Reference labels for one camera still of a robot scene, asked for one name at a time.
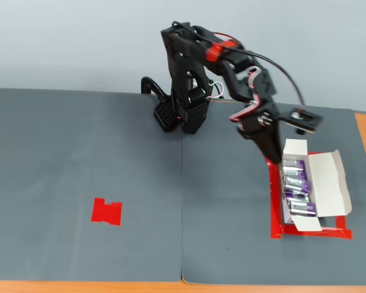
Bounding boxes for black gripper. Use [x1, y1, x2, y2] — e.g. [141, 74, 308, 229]
[235, 96, 285, 165]

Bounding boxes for white cardboard box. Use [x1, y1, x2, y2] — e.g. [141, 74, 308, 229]
[281, 139, 353, 233]

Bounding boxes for dark gray mat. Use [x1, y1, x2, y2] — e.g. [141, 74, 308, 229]
[181, 98, 366, 285]
[0, 89, 184, 282]

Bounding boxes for red tape band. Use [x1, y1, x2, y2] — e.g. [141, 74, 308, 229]
[206, 41, 243, 62]

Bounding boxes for red tape patch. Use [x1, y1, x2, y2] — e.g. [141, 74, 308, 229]
[90, 197, 123, 226]

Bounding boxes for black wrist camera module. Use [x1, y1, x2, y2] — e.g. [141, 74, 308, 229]
[279, 106, 324, 135]

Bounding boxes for red tape frame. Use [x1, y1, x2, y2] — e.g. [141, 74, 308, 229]
[264, 151, 354, 241]

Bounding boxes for red white black servo cable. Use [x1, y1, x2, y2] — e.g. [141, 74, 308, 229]
[228, 65, 262, 123]
[207, 81, 226, 99]

